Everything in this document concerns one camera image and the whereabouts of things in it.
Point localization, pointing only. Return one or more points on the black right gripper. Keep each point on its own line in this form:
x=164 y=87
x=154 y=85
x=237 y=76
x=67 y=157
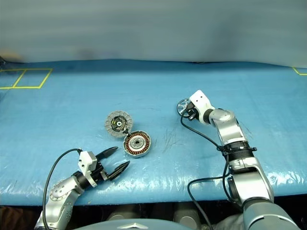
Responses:
x=193 y=113

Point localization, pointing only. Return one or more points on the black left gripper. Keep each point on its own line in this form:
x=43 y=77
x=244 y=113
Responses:
x=102 y=173

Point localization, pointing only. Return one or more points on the silver spoked rotor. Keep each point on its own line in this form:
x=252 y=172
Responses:
x=181 y=107

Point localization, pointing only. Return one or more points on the copper wound motor stator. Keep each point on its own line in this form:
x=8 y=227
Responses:
x=129 y=146

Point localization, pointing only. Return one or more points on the silver hinged motor lid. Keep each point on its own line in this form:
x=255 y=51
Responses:
x=110 y=125

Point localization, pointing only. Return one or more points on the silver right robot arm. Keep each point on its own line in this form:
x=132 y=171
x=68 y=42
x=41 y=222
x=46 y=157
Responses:
x=230 y=129

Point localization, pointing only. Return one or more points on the dark rounded shape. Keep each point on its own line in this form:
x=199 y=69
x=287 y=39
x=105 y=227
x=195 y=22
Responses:
x=117 y=215
x=188 y=218

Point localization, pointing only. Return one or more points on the grey robot torso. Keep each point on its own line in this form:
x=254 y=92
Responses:
x=108 y=226

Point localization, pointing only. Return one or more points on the blue plastic table cover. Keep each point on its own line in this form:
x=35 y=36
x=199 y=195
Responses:
x=72 y=107

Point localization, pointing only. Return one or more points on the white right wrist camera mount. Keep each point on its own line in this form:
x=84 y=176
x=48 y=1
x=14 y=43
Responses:
x=200 y=100

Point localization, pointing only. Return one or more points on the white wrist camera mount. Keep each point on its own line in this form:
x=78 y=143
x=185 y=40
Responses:
x=86 y=160
x=200 y=100

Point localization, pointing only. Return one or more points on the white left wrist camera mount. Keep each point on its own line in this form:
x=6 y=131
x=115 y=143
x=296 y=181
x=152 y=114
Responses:
x=86 y=160

